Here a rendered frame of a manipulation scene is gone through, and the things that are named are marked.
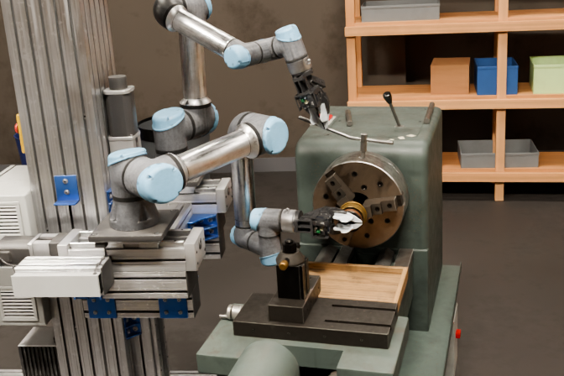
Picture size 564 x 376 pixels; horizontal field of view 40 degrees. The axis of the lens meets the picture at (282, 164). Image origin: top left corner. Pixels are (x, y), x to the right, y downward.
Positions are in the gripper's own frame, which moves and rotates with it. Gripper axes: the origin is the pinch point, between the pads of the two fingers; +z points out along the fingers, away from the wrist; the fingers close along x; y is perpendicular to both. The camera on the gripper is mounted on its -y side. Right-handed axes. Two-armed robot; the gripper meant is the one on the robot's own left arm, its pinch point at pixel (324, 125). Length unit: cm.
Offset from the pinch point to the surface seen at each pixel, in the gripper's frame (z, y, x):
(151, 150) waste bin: 46, -209, -224
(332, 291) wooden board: 44, 33, -3
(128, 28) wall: -32, -318, -276
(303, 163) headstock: 14.7, -10.0, -17.5
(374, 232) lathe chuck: 39.8, 5.2, 5.8
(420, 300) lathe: 76, -7, 8
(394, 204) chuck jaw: 30.0, 7.2, 16.6
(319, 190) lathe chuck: 20.7, 5.1, -8.1
